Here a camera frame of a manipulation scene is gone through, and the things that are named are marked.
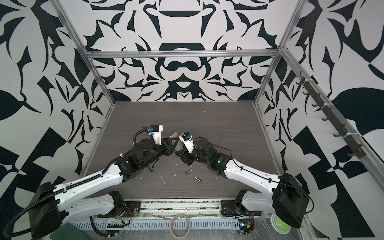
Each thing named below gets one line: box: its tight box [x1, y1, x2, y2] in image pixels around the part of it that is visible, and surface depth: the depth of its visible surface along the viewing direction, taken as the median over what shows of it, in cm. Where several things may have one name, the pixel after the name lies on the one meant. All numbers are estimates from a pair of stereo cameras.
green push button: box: [270, 213, 292, 235], surface depth 70 cm
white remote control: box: [170, 131, 185, 152], surface depth 75 cm
